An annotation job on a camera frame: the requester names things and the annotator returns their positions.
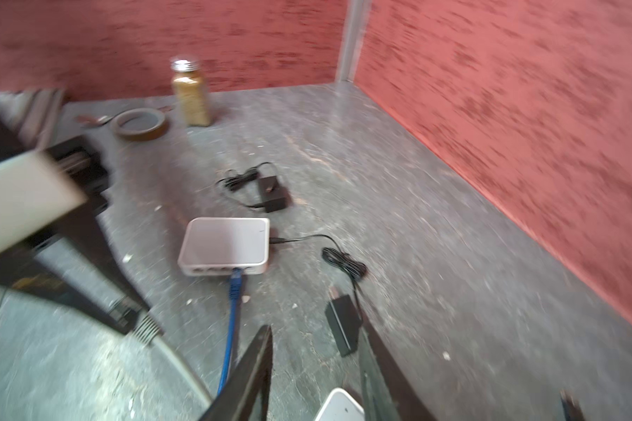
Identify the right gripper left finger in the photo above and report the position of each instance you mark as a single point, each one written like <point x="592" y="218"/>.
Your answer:
<point x="246" y="395"/>

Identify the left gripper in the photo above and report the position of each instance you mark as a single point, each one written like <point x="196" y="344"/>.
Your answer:
<point x="21" y="271"/>

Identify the white switch near right arm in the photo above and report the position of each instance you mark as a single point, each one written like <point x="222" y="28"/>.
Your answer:
<point x="340" y="406"/>

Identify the black power adapter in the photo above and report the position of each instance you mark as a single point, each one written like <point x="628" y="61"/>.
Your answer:
<point x="273" y="195"/>
<point x="343" y="312"/>

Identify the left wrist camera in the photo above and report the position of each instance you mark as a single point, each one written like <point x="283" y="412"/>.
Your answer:
<point x="34" y="192"/>

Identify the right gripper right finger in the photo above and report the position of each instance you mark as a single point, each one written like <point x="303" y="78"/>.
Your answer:
<point x="387" y="394"/>

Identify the white switch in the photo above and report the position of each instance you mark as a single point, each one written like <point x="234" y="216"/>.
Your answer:
<point x="218" y="246"/>

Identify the spice jar with brown contents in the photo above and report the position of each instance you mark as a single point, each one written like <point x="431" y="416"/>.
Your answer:
<point x="190" y="88"/>

